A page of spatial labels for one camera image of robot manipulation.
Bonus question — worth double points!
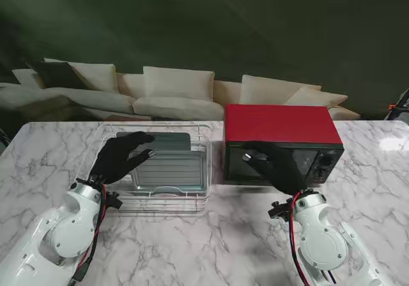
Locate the red and black toaster oven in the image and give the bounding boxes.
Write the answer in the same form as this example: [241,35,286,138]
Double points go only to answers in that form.
[223,103,345,186]

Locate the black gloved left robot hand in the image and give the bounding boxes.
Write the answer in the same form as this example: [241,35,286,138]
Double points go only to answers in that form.
[88,131,157,184]

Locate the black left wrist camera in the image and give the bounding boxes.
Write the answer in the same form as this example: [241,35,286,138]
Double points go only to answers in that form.
[104,190,124,209]

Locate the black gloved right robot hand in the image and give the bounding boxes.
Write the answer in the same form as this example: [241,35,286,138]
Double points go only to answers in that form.
[242,141,306,195]

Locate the black tripod with orange clamp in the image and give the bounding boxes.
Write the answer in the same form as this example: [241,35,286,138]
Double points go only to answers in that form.
[382,89,409,121]

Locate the red black left arm cables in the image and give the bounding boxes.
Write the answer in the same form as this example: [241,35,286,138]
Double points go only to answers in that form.
[72,183,108,282]

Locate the white wire dish rack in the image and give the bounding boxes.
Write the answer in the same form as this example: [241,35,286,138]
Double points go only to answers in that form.
[95,124,212,212]

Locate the ribbed metal baking tray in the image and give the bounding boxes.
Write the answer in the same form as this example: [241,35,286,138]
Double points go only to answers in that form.
[132,151,207,193]
[115,131,192,154]

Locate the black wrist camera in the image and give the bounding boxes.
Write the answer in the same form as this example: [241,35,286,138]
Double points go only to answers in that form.
[267,201,293,220]
[104,190,124,209]

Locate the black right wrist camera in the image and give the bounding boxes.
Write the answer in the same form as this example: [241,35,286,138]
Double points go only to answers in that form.
[267,201,293,220]

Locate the beige sectional sofa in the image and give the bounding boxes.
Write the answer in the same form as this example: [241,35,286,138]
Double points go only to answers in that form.
[0,57,362,123]

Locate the red black arm cables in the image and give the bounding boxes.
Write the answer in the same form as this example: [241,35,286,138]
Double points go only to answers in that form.
[287,193,336,286]
[72,183,108,282]

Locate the dark grey sofa cushion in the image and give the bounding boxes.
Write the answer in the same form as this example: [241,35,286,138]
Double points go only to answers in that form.
[22,57,92,91]

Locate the beige sofa cushion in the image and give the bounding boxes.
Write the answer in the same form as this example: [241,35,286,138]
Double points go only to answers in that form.
[283,86,348,107]
[12,68,44,89]
[44,57,116,94]
[143,66,215,102]
[239,74,322,105]

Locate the glass oven door black handle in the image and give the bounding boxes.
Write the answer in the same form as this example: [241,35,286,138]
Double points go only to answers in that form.
[225,142,320,184]

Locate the red black right arm cables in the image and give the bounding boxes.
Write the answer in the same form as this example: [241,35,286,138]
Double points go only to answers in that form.
[287,193,336,286]

